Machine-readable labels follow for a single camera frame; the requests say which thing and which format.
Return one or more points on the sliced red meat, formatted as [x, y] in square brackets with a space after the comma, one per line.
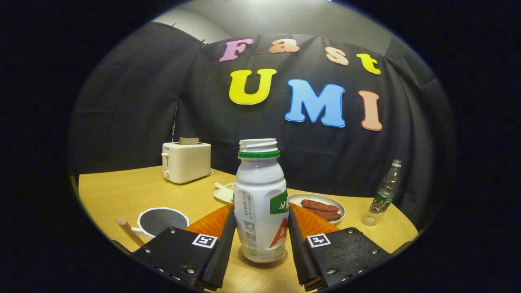
[321, 209]

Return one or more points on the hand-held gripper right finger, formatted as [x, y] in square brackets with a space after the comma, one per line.
[299, 252]

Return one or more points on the clear water bottle green label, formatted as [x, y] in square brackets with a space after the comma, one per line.
[382, 199]

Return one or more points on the toast slice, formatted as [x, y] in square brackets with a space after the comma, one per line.
[189, 141]

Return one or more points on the small white dish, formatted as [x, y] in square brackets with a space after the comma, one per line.
[223, 193]

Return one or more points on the wooden table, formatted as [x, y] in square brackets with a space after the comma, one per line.
[122, 191]

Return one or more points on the round wooden coaster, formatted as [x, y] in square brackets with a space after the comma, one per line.
[264, 265]

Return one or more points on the cream toaster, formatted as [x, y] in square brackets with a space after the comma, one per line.
[187, 162]

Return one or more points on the black backdrop cloth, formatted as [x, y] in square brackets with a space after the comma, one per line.
[142, 101]

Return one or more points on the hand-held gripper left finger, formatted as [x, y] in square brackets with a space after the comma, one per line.
[224, 252]

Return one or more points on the white plate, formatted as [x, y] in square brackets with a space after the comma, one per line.
[296, 197]

